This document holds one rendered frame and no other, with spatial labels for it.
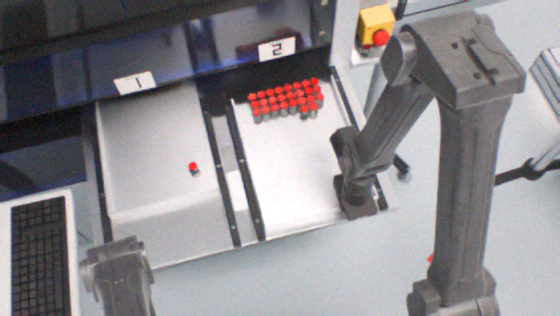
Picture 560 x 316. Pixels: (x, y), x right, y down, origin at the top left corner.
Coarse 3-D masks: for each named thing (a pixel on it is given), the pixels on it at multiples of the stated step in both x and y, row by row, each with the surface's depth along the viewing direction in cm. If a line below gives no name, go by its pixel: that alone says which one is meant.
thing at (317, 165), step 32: (256, 128) 130; (288, 128) 129; (320, 128) 128; (256, 160) 126; (288, 160) 125; (320, 160) 124; (256, 192) 120; (288, 192) 122; (320, 192) 121; (288, 224) 118
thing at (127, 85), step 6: (150, 72) 119; (120, 78) 119; (126, 78) 119; (132, 78) 119; (138, 78) 120; (144, 78) 120; (150, 78) 121; (120, 84) 120; (126, 84) 121; (132, 84) 121; (144, 84) 122; (150, 84) 123; (120, 90) 122; (126, 90) 123; (132, 90) 123; (138, 90) 124
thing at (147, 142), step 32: (128, 96) 137; (160, 96) 136; (192, 96) 135; (96, 128) 129; (128, 128) 133; (160, 128) 132; (192, 128) 131; (128, 160) 129; (160, 160) 128; (192, 160) 127; (128, 192) 125; (160, 192) 124; (192, 192) 120
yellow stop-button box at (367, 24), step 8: (376, 0) 125; (384, 0) 124; (360, 8) 124; (368, 8) 124; (376, 8) 124; (384, 8) 123; (360, 16) 124; (368, 16) 123; (376, 16) 123; (384, 16) 122; (392, 16) 122; (360, 24) 125; (368, 24) 122; (376, 24) 122; (384, 24) 122; (392, 24) 123; (360, 32) 127; (368, 32) 124; (360, 40) 128; (368, 40) 127
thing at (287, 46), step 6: (276, 42) 120; (282, 42) 120; (288, 42) 121; (294, 42) 121; (264, 48) 121; (270, 48) 121; (276, 48) 122; (282, 48) 122; (288, 48) 123; (294, 48) 123; (264, 54) 123; (270, 54) 123; (282, 54) 124; (264, 60) 125
